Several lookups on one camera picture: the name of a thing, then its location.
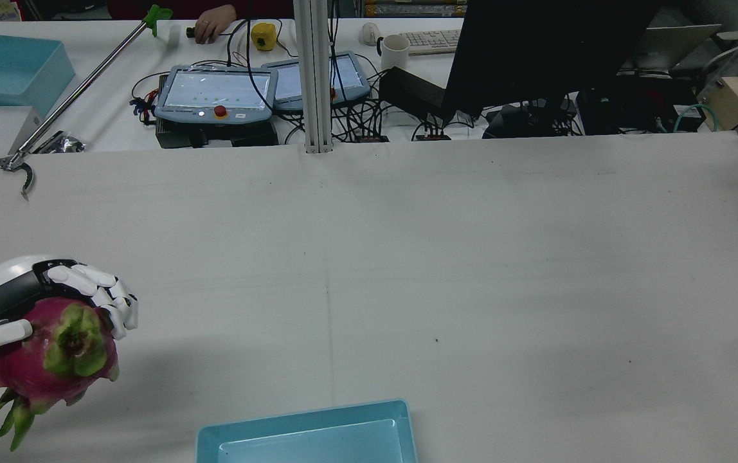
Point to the clear plastic bag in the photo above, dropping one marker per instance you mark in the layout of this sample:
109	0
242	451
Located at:
63	143

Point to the black box under pendant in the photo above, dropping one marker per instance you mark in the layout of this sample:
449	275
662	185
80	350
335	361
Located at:
215	135

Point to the grey blue teach pendant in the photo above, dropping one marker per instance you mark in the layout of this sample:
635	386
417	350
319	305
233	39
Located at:
350	77

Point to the person's bare hand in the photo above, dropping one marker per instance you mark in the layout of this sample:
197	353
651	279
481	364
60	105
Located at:
213	26

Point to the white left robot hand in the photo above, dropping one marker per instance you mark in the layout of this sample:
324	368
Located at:
15	289

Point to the black computer with red logo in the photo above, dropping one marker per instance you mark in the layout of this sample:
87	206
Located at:
632	109

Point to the metal reacher grabber tool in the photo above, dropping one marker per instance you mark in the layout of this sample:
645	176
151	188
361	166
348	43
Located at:
80	87

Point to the black Huawei monitor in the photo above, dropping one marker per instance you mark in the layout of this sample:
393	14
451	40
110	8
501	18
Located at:
536	51

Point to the white computer mouse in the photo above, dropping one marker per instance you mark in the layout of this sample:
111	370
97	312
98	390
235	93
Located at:
369	33

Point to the teach pendant with red button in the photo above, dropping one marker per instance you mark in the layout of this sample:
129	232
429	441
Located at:
215	93

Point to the black power adapter box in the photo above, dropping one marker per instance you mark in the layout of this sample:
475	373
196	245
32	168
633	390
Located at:
411	90

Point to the yellow emergency stop box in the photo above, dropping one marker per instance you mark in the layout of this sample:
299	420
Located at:
264	36

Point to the pink dragon fruit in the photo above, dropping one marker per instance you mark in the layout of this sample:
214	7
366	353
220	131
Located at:
41	366

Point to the light blue plastic bin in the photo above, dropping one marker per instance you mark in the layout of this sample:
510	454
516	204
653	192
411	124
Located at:
311	437
9	71

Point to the white mug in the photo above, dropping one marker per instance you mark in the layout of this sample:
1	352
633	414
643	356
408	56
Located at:
396	53

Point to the small white box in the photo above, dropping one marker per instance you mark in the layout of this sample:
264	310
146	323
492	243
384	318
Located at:
27	125

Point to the wooden block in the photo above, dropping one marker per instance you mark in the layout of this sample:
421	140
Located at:
732	101

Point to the aluminium profile post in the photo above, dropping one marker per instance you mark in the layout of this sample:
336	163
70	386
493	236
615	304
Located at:
314	77

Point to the white keyboard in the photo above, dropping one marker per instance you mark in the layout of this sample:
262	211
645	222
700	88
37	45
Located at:
433	41

